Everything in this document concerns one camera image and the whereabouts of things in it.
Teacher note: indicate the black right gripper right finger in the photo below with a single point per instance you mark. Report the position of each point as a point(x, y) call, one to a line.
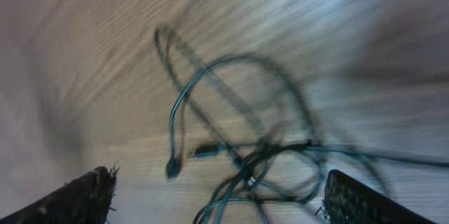
point(349, 201)

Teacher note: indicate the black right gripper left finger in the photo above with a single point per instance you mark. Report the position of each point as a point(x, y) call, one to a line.
point(85, 200)

